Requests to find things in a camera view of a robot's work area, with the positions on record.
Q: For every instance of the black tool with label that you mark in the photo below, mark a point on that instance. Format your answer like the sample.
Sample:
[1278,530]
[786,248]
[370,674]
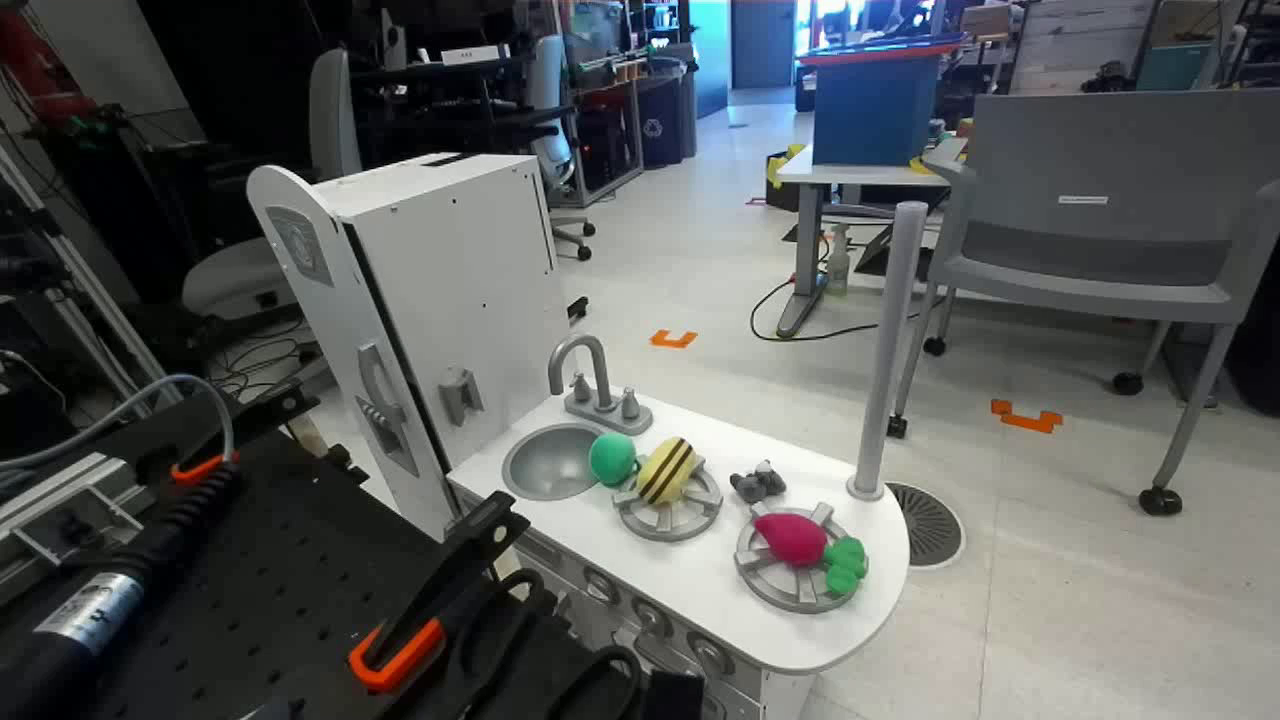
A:
[65,650]

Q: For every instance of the grey toy faucet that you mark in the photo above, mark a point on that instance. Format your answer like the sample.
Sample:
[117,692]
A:
[592,394]

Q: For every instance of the grey right burner grate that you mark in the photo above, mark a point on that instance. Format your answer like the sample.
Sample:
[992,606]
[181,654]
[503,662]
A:
[795,590]

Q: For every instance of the grey burner grate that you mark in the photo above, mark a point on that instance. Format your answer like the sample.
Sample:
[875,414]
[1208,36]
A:
[671,513]
[795,590]

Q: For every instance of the pink plush toy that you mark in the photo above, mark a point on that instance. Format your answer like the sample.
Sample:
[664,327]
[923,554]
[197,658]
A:
[795,538]

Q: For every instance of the white toy kitchen cabinet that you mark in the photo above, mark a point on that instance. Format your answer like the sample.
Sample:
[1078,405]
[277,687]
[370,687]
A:
[443,313]

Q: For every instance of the yellow black striped plush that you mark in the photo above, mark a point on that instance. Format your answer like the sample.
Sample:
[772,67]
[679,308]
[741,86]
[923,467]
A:
[664,468]

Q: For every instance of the round floor drain cover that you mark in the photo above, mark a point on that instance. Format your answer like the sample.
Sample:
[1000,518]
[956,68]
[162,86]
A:
[933,530]

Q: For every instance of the grey left burner grate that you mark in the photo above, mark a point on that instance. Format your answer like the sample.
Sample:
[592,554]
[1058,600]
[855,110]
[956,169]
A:
[671,513]

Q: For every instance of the grey table with legs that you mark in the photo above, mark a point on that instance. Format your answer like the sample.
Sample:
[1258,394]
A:
[838,189]

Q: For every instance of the blue bin on table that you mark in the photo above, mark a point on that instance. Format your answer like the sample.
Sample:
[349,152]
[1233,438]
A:
[875,104]

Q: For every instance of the white office chair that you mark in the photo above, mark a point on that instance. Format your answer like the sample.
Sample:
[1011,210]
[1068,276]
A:
[256,276]

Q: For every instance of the small black grey block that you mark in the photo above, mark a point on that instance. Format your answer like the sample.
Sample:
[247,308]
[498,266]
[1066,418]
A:
[757,487]

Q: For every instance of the small green plush toy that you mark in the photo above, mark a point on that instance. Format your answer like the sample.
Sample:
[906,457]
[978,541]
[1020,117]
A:
[844,565]

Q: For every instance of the grey vertical post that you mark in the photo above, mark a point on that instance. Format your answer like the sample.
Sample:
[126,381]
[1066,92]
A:
[897,295]

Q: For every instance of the blue recycling bin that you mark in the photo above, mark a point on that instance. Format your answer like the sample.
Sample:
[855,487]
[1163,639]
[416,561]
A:
[664,120]

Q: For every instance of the grey rolling chair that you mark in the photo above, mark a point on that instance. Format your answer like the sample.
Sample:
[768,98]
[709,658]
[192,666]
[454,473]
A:
[1129,205]

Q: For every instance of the grey toy sink basin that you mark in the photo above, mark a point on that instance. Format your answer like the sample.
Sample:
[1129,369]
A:
[549,462]

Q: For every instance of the black perforated board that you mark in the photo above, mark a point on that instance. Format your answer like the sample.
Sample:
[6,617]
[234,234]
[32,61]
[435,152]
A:
[297,568]

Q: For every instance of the white toy kitchen counter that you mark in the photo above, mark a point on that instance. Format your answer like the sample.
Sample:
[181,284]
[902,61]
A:
[685,606]

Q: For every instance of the green plush ball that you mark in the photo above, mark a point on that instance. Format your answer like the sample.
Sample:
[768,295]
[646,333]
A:
[615,457]

